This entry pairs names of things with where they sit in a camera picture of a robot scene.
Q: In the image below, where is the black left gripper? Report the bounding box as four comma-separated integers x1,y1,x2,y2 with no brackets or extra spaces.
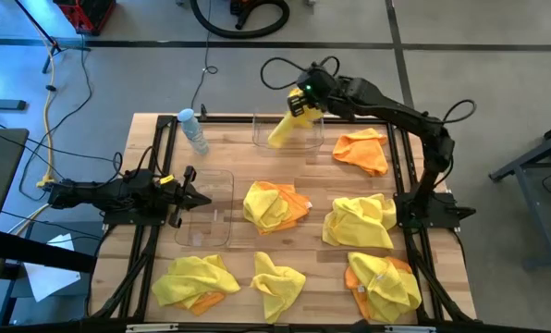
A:
157,166,213,228

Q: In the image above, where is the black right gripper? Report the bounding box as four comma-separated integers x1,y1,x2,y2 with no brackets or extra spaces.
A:
288,66,338,118

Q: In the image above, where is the clear plastic basket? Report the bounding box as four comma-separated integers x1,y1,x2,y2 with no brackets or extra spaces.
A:
251,113,325,152
173,168,236,249

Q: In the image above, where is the blue spray bottle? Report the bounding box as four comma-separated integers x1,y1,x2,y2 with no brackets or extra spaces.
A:
177,107,211,156

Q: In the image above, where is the orange black vacuum cleaner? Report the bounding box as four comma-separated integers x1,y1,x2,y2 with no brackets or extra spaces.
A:
228,0,270,30

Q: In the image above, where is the white paper sheet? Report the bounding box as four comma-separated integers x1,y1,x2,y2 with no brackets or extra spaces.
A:
23,233,82,302

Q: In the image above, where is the black support beam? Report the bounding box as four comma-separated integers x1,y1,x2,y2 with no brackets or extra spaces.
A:
0,229,96,274

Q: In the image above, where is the black tripod stand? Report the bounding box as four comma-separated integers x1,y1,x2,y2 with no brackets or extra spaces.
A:
14,0,92,75

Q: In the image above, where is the red black tool box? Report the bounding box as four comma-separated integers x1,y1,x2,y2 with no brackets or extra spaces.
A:
53,0,117,36

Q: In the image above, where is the grey metal bar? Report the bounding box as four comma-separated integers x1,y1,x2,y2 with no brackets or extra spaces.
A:
0,98,28,112

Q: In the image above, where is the dark grey metal cart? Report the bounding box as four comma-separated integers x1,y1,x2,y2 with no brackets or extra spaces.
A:
487,117,551,272

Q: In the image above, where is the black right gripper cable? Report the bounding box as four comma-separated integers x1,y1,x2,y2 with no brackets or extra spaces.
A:
260,55,341,92

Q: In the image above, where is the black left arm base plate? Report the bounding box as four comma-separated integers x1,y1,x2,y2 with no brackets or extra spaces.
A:
102,207,171,228

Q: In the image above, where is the black aluminium table frame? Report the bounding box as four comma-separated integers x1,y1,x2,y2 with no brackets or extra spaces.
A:
88,113,478,333

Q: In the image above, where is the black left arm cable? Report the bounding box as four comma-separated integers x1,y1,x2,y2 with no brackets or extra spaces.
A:
112,145,165,179

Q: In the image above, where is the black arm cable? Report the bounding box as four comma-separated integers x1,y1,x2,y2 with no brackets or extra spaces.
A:
443,99,478,126
112,145,165,179

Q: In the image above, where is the black vacuum hose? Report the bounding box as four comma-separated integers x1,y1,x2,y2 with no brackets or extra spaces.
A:
190,0,291,41

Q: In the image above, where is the thin black floor cable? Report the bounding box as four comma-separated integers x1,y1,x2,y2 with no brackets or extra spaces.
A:
190,0,219,112

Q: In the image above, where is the silver metal bracket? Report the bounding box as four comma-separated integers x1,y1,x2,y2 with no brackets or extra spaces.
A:
126,323,179,333
385,325,437,333

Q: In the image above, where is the long black floor cable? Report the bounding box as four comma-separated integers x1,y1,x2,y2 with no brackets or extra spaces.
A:
18,34,94,203

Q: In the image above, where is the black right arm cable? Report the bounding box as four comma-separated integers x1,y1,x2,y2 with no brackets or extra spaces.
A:
443,99,478,126

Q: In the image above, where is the white floor cable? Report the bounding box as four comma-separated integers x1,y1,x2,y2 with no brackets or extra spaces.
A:
6,203,51,237

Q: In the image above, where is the yellow floor cable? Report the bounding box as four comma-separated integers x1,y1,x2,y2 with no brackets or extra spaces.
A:
35,18,57,189

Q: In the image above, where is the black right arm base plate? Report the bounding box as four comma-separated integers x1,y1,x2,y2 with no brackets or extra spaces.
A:
393,191,478,230

